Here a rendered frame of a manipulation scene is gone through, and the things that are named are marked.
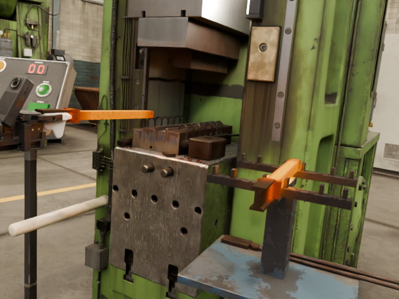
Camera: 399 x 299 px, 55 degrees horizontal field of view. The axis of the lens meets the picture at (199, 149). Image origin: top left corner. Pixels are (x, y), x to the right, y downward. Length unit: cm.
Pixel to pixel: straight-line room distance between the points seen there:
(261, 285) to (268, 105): 59
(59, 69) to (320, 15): 95
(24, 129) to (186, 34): 62
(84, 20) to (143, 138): 922
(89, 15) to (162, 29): 930
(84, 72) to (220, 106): 885
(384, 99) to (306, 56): 514
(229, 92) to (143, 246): 77
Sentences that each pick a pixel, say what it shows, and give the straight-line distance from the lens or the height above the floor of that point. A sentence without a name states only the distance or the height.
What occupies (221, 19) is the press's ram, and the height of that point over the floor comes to 138.
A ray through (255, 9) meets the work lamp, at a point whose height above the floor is 141.
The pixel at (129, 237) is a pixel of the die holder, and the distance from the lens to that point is 142.
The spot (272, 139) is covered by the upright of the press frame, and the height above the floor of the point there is 100.
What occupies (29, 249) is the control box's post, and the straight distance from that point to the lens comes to 180.
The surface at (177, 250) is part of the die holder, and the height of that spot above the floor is 61.
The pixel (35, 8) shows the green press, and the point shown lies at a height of 204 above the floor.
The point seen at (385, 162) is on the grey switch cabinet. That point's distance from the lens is 641.
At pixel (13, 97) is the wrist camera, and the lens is 89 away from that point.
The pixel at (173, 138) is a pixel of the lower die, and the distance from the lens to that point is 129.
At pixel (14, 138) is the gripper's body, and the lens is 90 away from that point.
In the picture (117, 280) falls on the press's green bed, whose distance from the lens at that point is 153.
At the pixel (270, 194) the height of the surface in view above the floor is 96.
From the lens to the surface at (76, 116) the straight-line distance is 100.
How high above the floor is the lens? 116
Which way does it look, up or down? 10 degrees down
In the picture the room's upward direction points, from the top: 5 degrees clockwise
